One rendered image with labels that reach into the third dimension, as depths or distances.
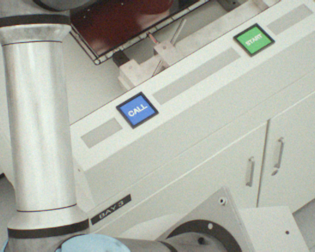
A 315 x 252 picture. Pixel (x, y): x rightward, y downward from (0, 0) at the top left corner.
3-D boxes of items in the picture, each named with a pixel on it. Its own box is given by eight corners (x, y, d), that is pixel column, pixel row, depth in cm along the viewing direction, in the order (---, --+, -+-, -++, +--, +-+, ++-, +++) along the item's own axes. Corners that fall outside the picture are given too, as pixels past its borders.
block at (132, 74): (120, 75, 141) (118, 66, 138) (134, 66, 142) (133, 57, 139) (143, 102, 137) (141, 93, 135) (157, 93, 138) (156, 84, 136)
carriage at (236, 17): (118, 86, 143) (116, 77, 141) (262, 0, 153) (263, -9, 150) (140, 113, 140) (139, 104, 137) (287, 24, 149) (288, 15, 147)
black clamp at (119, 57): (112, 60, 143) (111, 53, 140) (122, 55, 143) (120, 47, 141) (122, 72, 141) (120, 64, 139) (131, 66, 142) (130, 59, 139)
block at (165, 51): (153, 56, 143) (152, 46, 141) (167, 47, 144) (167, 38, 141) (177, 81, 139) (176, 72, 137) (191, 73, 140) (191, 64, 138)
